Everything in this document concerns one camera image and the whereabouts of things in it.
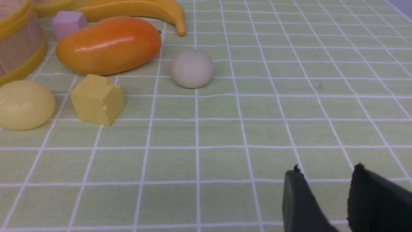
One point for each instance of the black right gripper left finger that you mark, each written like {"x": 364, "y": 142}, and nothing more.
{"x": 300, "y": 210}

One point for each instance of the yellow foam cube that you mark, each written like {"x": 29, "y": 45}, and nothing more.
{"x": 98, "y": 100}

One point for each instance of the bamboo steamer tray yellow rim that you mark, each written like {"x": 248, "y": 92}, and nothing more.
{"x": 23, "y": 42}

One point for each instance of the white bun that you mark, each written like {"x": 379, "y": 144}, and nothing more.
{"x": 192, "y": 69}

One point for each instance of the pink foam cube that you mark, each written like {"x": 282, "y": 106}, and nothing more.
{"x": 67, "y": 22}

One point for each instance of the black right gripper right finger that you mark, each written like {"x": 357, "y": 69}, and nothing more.
{"x": 376, "y": 204}

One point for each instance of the yellow plastic banana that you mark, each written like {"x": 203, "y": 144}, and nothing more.
{"x": 169, "y": 11}

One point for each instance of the yellow bun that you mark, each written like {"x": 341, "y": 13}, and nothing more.
{"x": 25, "y": 105}

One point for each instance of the orange plastic mango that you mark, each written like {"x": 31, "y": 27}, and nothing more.
{"x": 111, "y": 46}

